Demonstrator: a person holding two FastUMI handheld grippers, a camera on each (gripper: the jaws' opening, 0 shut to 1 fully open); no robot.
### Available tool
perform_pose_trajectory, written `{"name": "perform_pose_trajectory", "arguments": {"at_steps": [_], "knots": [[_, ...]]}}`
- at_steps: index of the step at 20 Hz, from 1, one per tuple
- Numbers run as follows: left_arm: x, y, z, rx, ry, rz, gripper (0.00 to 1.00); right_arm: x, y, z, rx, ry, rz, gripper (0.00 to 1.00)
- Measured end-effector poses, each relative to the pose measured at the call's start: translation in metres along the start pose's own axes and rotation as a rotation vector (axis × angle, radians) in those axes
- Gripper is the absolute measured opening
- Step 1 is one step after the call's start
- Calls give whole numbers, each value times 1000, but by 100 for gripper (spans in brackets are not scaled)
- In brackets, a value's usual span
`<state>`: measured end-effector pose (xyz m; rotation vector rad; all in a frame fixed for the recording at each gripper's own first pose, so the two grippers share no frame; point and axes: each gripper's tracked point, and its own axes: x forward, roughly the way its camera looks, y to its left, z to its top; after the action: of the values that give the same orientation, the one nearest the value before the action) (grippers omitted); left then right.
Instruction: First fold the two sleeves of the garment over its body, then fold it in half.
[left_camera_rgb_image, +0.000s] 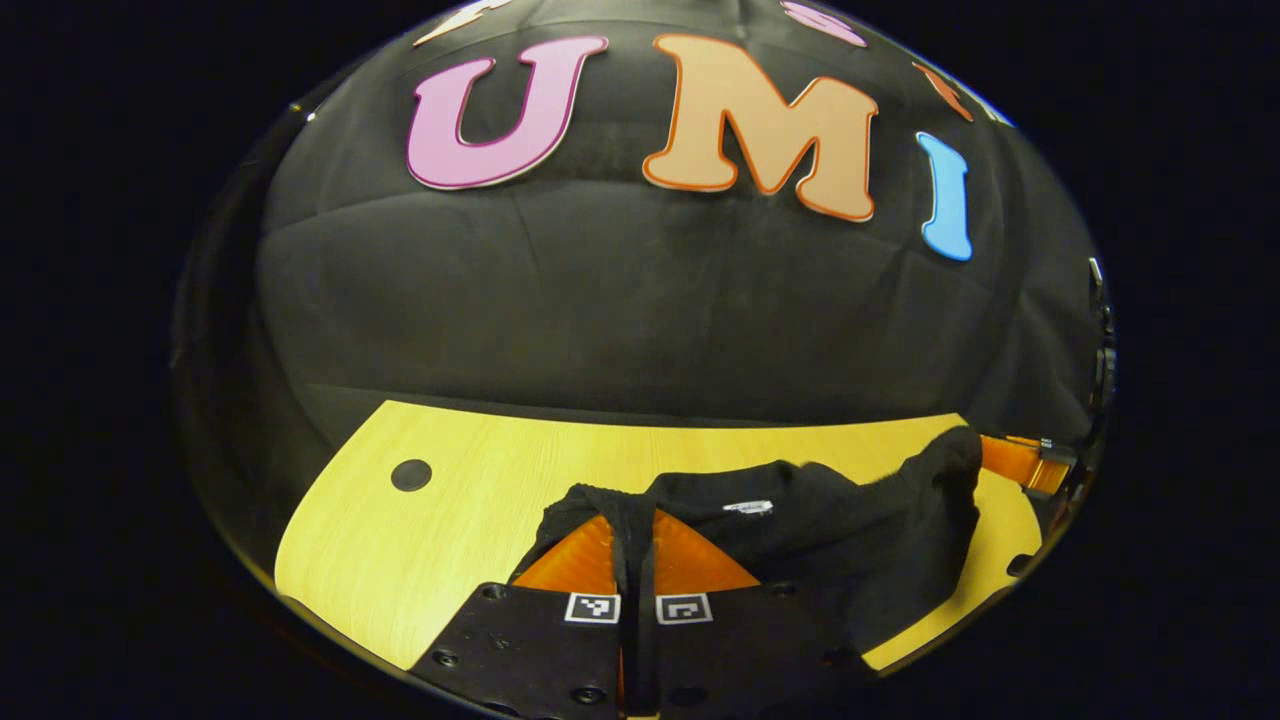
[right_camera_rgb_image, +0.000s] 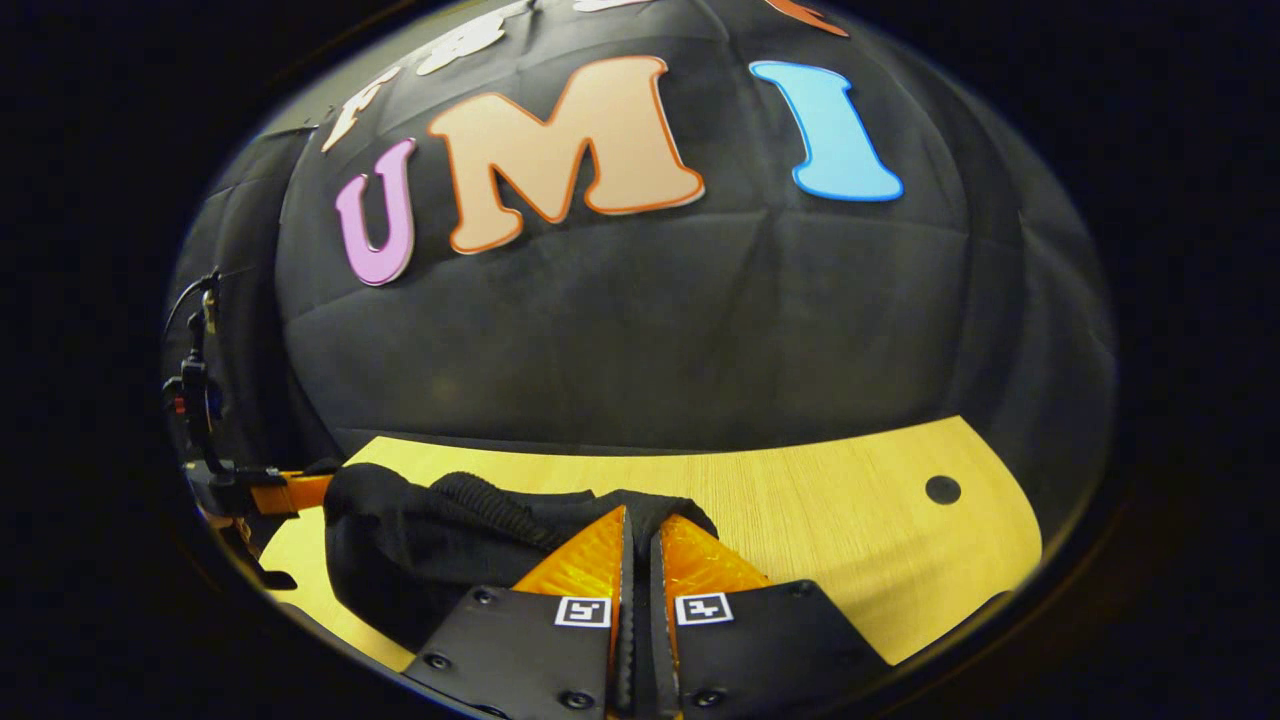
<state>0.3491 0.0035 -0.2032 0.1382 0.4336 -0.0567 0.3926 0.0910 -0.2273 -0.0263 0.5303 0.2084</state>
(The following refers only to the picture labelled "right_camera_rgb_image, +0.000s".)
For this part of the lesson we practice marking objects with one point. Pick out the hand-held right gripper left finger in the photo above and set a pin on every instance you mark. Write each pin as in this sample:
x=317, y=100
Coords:
x=520, y=650

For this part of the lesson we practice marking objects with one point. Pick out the black button-up shirt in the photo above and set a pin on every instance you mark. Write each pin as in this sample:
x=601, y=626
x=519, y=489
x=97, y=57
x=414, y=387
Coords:
x=400, y=560

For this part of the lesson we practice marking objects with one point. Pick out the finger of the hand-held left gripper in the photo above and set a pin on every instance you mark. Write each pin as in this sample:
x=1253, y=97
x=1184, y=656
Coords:
x=295, y=492

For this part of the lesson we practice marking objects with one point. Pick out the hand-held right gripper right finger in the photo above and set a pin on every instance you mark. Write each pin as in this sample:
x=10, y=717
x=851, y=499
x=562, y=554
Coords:
x=770, y=650

